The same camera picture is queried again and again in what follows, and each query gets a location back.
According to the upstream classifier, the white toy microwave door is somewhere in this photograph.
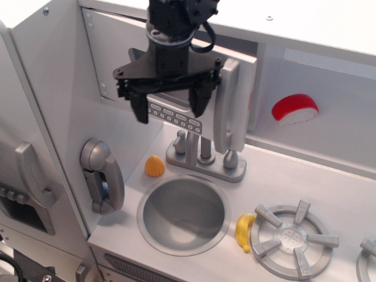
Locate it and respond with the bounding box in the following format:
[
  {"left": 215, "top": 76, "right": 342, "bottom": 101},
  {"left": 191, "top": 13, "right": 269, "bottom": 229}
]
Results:
[{"left": 82, "top": 8, "right": 257, "bottom": 153}]

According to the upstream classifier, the grey toy faucet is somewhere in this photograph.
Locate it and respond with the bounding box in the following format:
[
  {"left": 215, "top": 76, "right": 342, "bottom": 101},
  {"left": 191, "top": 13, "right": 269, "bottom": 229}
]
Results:
[{"left": 166, "top": 130, "right": 247, "bottom": 183}]

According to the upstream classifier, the black braided cable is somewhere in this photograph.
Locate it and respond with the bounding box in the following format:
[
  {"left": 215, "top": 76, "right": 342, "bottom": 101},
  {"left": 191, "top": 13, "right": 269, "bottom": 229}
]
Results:
[{"left": 0, "top": 254, "right": 27, "bottom": 282}]

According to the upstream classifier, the red white sushi toy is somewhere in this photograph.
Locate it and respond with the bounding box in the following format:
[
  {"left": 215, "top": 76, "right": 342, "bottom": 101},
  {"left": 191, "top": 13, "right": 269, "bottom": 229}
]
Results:
[{"left": 271, "top": 93, "right": 319, "bottom": 126}]

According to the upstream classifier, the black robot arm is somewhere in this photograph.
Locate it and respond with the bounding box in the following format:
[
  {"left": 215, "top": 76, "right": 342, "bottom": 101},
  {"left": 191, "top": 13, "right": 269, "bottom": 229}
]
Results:
[{"left": 113, "top": 1, "right": 224, "bottom": 123}]

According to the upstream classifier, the round silver sink basin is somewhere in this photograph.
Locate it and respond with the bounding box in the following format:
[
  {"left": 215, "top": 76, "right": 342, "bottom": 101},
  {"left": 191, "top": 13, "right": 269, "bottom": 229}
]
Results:
[{"left": 137, "top": 175, "right": 231, "bottom": 257}]

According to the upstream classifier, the grey oven vent panel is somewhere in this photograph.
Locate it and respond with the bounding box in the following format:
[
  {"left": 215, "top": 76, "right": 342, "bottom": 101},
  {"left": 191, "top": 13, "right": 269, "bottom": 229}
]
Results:
[{"left": 104, "top": 254, "right": 181, "bottom": 282}]

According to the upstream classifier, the yellow toy banana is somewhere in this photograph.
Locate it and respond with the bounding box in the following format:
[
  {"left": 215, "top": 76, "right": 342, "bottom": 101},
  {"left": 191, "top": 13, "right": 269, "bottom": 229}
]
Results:
[{"left": 235, "top": 213, "right": 256, "bottom": 253}]

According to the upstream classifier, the grey toy telephone handset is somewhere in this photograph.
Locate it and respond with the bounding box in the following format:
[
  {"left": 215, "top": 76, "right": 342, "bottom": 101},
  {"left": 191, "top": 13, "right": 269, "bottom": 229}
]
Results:
[{"left": 80, "top": 138, "right": 125, "bottom": 215}]

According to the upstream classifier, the yellow toy shell pastry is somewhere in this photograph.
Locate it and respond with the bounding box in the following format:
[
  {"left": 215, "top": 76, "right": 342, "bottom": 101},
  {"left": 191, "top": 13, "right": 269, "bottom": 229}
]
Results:
[{"left": 144, "top": 155, "right": 165, "bottom": 177}]

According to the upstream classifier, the silver stove burner grate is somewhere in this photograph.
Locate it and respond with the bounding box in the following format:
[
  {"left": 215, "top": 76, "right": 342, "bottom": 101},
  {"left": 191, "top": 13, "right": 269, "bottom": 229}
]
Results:
[{"left": 250, "top": 200, "right": 340, "bottom": 281}]

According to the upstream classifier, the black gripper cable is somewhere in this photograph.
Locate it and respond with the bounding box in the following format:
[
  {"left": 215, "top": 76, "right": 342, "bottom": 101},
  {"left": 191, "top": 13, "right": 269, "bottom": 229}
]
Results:
[{"left": 189, "top": 21, "right": 216, "bottom": 54}]

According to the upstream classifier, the grey fridge door handle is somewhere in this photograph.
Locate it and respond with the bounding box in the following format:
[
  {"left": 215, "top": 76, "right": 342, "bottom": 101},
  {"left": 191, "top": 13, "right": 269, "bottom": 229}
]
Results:
[{"left": 15, "top": 141, "right": 56, "bottom": 209}]

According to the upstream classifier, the grey oven door handle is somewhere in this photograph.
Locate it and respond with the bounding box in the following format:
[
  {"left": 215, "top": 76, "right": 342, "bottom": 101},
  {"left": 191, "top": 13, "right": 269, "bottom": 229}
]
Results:
[{"left": 75, "top": 264, "right": 88, "bottom": 282}]

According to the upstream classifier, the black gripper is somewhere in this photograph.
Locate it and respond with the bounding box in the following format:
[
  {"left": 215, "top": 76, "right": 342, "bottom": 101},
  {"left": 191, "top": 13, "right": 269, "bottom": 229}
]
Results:
[{"left": 113, "top": 39, "right": 222, "bottom": 123}]

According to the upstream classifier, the grey ice dispenser panel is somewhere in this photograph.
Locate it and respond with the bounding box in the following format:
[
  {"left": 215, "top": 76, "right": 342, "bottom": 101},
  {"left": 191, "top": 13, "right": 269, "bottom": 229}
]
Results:
[{"left": 1, "top": 183, "right": 55, "bottom": 236}]

